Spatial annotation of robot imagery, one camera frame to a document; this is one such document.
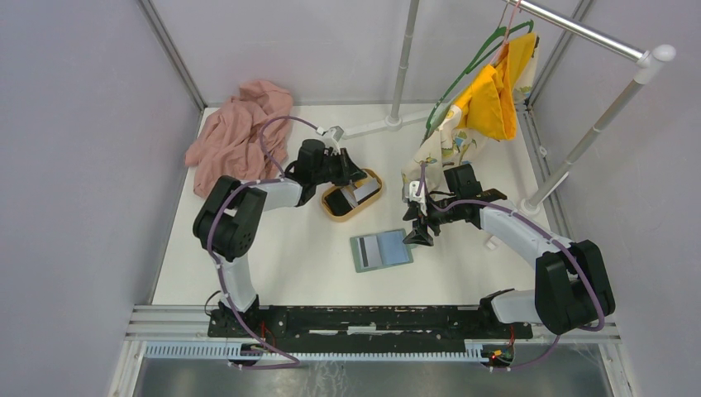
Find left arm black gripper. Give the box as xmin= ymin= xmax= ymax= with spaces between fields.
xmin=312 ymin=148 xmax=367 ymax=187

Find yellow oval card tray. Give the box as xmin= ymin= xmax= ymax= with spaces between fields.
xmin=320 ymin=168 xmax=384 ymax=222

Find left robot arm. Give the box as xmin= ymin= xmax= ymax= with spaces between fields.
xmin=193 ymin=139 xmax=368 ymax=337

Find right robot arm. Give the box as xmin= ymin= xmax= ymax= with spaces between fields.
xmin=403 ymin=164 xmax=615 ymax=337

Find white striped card in tray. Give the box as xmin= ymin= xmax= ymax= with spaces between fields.
xmin=342 ymin=178 xmax=380 ymax=207

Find black card in tray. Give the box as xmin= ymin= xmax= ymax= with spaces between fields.
xmin=323 ymin=189 xmax=353 ymax=217

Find cartoon print hanging garment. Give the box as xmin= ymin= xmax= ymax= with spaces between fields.
xmin=400 ymin=32 xmax=543 ymax=190

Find pink crumpled cloth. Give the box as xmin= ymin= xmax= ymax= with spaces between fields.
xmin=184 ymin=80 xmax=293 ymax=199

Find yellow hanging garment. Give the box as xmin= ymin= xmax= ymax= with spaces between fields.
xmin=449 ymin=32 xmax=540 ymax=141

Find pink clothes hanger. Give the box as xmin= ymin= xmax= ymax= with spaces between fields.
xmin=489 ymin=0 xmax=522 ymax=65

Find green clothes hanger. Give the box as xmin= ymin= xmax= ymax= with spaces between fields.
xmin=422 ymin=19 xmax=535 ymax=142

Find white clothes rack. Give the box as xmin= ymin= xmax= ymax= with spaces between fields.
xmin=344 ymin=1 xmax=677 ymax=212

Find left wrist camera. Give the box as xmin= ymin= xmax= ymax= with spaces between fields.
xmin=316 ymin=126 xmax=345 ymax=151

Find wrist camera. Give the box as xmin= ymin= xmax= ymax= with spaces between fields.
xmin=316 ymin=126 xmax=345 ymax=151
xmin=404 ymin=179 xmax=427 ymax=216

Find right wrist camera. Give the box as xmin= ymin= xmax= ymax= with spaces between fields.
xmin=404 ymin=179 xmax=427 ymax=216

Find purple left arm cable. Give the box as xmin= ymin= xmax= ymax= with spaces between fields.
xmin=207 ymin=115 xmax=330 ymax=371

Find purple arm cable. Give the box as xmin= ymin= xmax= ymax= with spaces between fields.
xmin=207 ymin=115 xmax=330 ymax=371
xmin=416 ymin=161 xmax=608 ymax=372

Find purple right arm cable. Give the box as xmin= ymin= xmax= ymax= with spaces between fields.
xmin=416 ymin=161 xmax=608 ymax=372

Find white cable duct strip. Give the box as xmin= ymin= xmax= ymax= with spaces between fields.
xmin=143 ymin=342 xmax=486 ymax=363

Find aluminium frame rails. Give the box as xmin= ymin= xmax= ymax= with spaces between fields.
xmin=108 ymin=305 xmax=633 ymax=396

